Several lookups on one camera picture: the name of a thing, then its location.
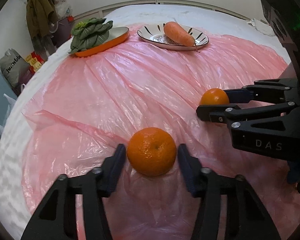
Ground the small orange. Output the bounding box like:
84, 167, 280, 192
199, 88, 230, 105

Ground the white crumpled cloth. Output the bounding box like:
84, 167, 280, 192
247, 18, 275, 36

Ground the carrot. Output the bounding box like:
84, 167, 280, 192
164, 22, 196, 47

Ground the striped white plate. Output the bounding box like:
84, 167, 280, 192
137, 22, 210, 51

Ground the pink plastic sheet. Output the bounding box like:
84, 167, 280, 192
22, 26, 300, 239

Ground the orange plate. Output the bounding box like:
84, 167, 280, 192
74, 27, 129, 57

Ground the green leafy vegetable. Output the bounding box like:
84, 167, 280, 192
69, 17, 113, 54

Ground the grey bag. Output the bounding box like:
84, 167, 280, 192
0, 49, 30, 88

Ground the hanging olive coat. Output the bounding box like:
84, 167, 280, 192
26, 0, 58, 39

